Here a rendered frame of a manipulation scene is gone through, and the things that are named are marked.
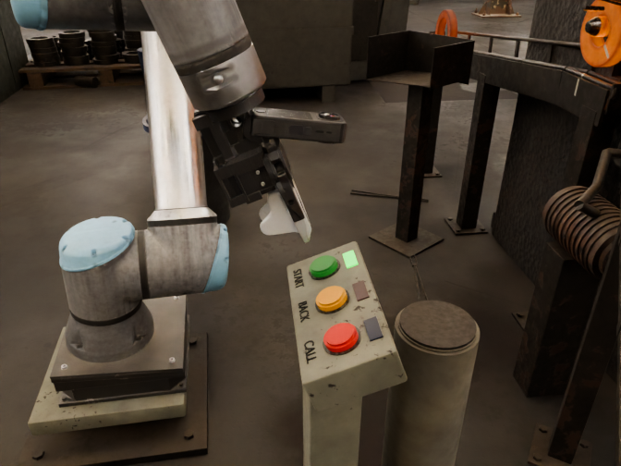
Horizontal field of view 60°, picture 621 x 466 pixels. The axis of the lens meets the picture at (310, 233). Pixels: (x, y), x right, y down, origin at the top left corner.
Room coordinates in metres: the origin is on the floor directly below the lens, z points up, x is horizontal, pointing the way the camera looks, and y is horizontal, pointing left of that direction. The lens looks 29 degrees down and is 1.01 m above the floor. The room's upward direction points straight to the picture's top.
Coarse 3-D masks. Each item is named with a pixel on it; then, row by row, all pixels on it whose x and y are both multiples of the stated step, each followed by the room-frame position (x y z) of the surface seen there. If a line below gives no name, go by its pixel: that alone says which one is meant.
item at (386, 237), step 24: (384, 48) 1.85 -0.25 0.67; (408, 48) 1.93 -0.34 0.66; (432, 48) 1.85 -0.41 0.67; (456, 48) 1.67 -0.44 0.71; (384, 72) 1.86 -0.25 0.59; (408, 72) 1.88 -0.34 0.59; (432, 72) 1.61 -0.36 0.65; (456, 72) 1.69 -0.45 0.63; (408, 96) 1.75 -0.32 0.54; (432, 96) 1.75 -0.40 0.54; (408, 120) 1.74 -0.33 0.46; (408, 144) 1.74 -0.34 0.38; (408, 168) 1.73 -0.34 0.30; (408, 192) 1.72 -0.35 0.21; (408, 216) 1.71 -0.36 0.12; (384, 240) 1.73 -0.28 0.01; (408, 240) 1.72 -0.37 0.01; (432, 240) 1.73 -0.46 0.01
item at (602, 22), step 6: (594, 18) 1.30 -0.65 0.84; (600, 18) 1.29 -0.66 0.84; (606, 18) 1.29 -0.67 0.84; (588, 24) 1.30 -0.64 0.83; (594, 24) 1.29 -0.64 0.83; (600, 24) 1.28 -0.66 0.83; (606, 24) 1.28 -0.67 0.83; (588, 30) 1.30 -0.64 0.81; (594, 30) 1.29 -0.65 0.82; (600, 30) 1.28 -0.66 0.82; (606, 30) 1.28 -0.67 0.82; (594, 36) 1.30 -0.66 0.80; (600, 36) 1.30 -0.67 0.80; (606, 36) 1.30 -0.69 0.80
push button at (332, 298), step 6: (324, 288) 0.56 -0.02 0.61; (330, 288) 0.56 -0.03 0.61; (336, 288) 0.56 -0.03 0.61; (342, 288) 0.56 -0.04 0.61; (318, 294) 0.56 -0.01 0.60; (324, 294) 0.55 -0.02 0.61; (330, 294) 0.55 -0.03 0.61; (336, 294) 0.55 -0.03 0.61; (342, 294) 0.54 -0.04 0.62; (318, 300) 0.54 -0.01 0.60; (324, 300) 0.54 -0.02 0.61; (330, 300) 0.54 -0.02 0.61; (336, 300) 0.53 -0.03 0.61; (342, 300) 0.54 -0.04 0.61; (318, 306) 0.54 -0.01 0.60; (324, 306) 0.53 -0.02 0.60; (330, 306) 0.53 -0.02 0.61; (336, 306) 0.53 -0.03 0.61
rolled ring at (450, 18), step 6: (444, 12) 2.38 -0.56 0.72; (450, 12) 2.35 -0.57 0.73; (438, 18) 2.45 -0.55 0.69; (444, 18) 2.41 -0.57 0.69; (450, 18) 2.32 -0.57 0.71; (456, 18) 2.32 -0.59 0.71; (438, 24) 2.44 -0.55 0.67; (444, 24) 2.44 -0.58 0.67; (450, 24) 2.30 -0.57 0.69; (456, 24) 2.31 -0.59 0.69; (438, 30) 2.44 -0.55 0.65; (450, 30) 2.30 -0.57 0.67; (456, 30) 2.30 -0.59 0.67; (456, 36) 2.29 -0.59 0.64
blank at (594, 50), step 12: (600, 0) 1.33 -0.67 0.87; (588, 12) 1.37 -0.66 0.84; (600, 12) 1.32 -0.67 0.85; (612, 12) 1.28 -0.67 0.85; (612, 24) 1.27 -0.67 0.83; (588, 36) 1.34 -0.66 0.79; (612, 36) 1.26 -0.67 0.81; (588, 48) 1.33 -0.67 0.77; (600, 48) 1.29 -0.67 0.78; (612, 48) 1.24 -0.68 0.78; (588, 60) 1.32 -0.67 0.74; (600, 60) 1.28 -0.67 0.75; (612, 60) 1.25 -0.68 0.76
